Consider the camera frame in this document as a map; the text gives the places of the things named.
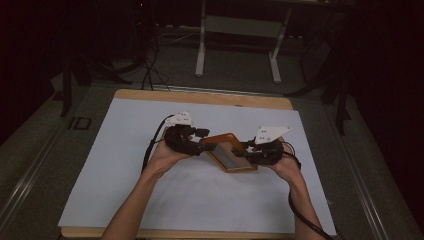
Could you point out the person's right hand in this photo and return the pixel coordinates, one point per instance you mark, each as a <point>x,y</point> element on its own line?
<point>286,163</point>

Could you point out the white metal desk frame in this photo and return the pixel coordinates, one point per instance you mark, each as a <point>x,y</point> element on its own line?
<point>240,26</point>

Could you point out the person's left hand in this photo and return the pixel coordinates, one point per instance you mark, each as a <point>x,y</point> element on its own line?
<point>165,156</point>

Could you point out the black metal stand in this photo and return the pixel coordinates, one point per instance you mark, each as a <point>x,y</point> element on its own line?
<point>68,83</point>

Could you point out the dark tripod stand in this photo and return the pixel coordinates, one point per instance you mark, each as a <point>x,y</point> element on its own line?
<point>336,93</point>

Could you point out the white table mat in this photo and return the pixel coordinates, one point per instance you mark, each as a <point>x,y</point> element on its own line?
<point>213,196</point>

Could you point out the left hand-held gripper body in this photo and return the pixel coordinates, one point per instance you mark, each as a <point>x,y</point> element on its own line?
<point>181,140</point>

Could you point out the orange rectangular case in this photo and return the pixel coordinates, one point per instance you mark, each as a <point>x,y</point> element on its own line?
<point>228,156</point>

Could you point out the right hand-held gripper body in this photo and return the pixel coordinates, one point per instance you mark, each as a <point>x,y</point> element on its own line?
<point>268,146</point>

